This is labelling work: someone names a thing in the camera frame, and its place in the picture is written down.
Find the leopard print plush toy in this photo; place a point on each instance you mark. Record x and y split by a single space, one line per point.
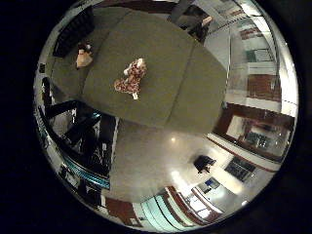
131 79

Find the cream plush doll brown hair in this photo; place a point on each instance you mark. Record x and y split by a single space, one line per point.
84 57

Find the black floor chair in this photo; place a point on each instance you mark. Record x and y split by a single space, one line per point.
203 162

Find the black equipment with teal edge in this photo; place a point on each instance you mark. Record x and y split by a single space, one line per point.
86 172

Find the person in dark red top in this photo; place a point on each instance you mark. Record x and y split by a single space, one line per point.
196 24

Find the brown framed window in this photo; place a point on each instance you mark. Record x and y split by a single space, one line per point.
256 136

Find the grey metal beam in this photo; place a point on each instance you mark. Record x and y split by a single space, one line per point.
178 9

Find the black plastic basket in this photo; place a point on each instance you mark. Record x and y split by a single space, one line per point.
73 32

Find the dark wall screen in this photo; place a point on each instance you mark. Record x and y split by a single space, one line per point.
240 169

